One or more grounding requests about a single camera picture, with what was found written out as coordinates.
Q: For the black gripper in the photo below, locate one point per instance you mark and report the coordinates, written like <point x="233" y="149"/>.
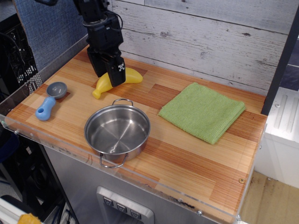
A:
<point x="104" y="39"/>

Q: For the yellow plastic toy banana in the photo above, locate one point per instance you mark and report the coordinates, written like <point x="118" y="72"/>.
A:
<point x="104" y="84"/>

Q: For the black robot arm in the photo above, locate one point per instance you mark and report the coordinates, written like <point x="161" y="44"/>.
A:
<point x="93" y="7"/>

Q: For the green folded cloth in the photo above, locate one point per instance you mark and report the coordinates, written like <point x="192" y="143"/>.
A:
<point x="202" y="112"/>

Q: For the blue grey ice cream scoop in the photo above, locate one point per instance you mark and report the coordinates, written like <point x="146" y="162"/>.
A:
<point x="56" y="90"/>

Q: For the blue fabric partition panel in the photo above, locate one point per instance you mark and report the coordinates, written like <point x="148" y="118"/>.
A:
<point x="55" y="34"/>

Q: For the stainless steel pot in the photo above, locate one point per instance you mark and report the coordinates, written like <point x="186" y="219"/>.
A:
<point x="118" y="132"/>

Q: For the black plastic crate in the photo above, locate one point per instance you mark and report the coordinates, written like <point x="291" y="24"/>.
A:
<point x="17" y="64"/>

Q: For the clear acrylic table guard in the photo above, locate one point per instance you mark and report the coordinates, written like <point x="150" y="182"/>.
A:
<point x="181" y="178"/>

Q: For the silver dispenser button panel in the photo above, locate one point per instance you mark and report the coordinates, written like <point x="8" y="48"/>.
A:
<point x="117" y="209"/>

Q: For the yellow object bottom left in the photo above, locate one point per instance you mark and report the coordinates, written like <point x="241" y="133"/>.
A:
<point x="28" y="219"/>

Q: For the white metal side unit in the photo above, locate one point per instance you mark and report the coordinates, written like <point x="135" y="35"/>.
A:
<point x="278" y="155"/>

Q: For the dark right frame post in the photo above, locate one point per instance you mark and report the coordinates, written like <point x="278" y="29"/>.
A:
<point x="282" y="64"/>

